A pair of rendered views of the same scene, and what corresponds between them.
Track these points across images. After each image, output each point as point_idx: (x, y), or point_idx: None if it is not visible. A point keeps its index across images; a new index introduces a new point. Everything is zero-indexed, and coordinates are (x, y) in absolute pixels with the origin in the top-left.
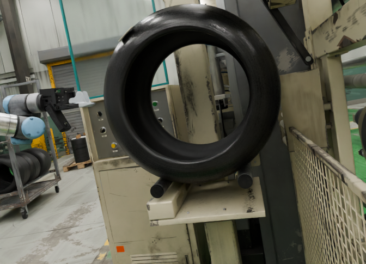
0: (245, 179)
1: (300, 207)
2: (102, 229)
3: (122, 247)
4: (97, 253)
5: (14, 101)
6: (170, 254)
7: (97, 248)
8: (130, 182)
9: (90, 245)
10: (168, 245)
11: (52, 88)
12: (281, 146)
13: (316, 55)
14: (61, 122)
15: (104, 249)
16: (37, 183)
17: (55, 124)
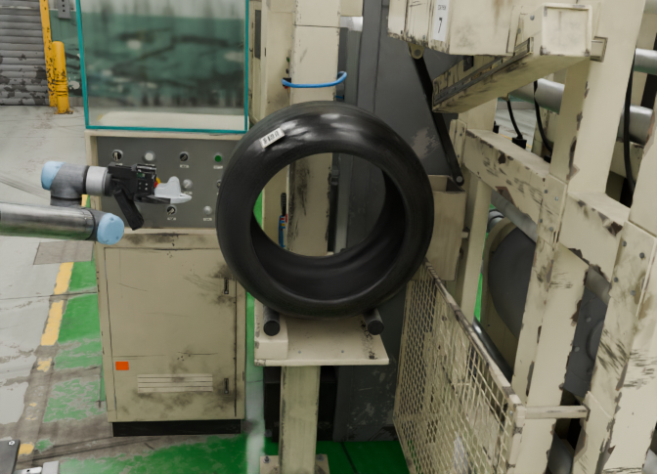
0: (376, 326)
1: (405, 340)
2: (25, 313)
3: (126, 363)
4: (34, 360)
5: (65, 177)
6: (202, 376)
7: (28, 350)
8: (158, 271)
9: (13, 344)
10: (201, 364)
11: (134, 172)
12: None
13: (464, 162)
14: (136, 217)
15: (44, 352)
16: None
17: (126, 219)
